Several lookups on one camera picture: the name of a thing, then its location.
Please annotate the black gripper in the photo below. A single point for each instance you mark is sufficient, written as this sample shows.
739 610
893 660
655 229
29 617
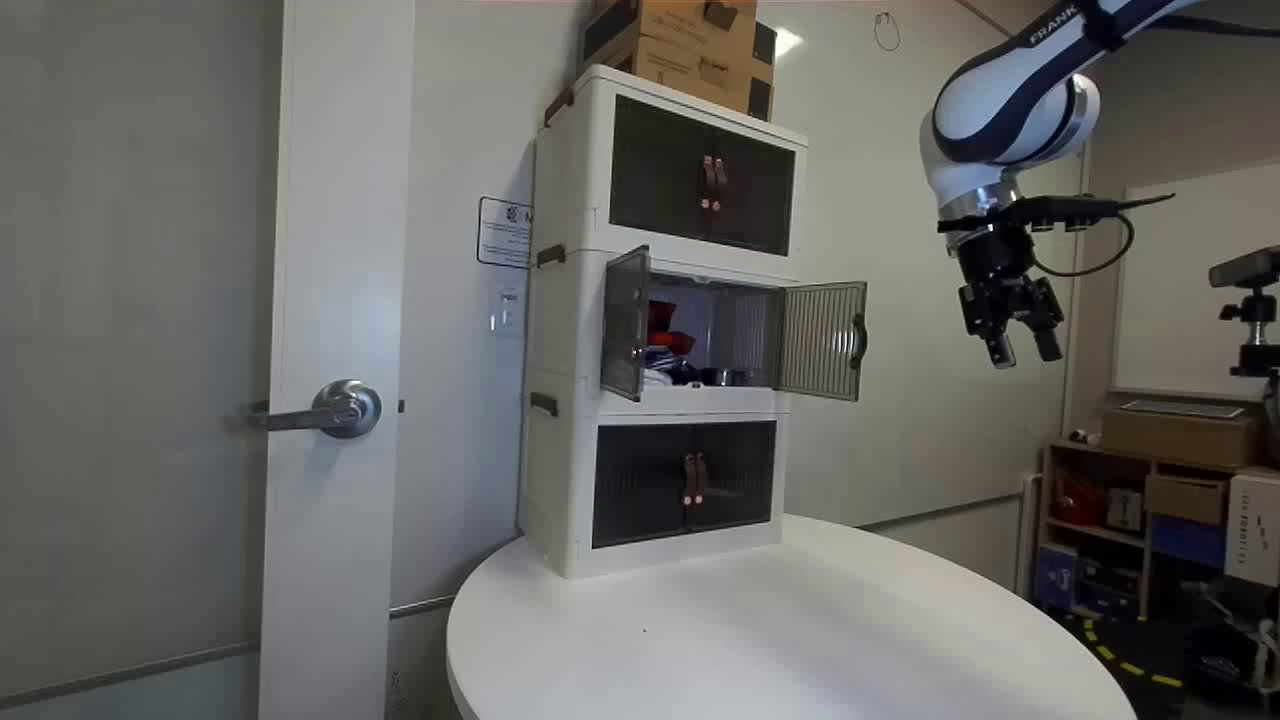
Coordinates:
997 274

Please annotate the grey translucent cabinet door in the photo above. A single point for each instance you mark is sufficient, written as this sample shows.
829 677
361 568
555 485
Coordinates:
823 342
625 327

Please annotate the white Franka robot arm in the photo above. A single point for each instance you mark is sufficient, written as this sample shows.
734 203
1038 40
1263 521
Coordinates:
1015 102

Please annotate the wooden storage shelf unit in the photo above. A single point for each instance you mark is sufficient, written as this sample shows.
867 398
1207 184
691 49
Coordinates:
1045 534

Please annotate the white three-tier shelf cabinet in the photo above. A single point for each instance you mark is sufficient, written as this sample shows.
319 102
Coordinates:
565 402

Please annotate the red storage bin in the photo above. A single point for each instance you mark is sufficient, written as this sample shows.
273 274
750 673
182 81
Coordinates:
1076 501

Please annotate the large brown cardboard box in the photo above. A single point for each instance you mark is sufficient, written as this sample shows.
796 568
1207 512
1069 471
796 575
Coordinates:
1181 433

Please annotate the small brown cardboard box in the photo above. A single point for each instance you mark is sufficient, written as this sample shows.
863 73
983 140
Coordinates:
1185 497

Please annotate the blue box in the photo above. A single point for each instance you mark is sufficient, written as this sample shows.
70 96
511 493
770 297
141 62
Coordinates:
1057 575

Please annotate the blue storage bin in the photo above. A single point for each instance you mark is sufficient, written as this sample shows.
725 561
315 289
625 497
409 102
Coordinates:
1185 540

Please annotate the white carton box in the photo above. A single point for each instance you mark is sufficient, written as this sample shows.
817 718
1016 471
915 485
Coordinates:
1257 524

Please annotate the red item inside cabinet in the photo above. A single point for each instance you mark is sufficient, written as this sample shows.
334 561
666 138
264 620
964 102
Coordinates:
666 327

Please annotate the brown cabinet side latch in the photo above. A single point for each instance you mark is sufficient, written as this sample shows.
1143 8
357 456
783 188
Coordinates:
547 402
550 253

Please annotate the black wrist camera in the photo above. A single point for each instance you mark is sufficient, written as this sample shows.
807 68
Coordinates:
1053 211

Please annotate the black camera on stand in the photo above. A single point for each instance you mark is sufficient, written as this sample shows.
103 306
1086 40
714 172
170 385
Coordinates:
1248 306

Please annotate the white paper wall sign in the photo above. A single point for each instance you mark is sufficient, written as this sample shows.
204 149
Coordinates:
507 233

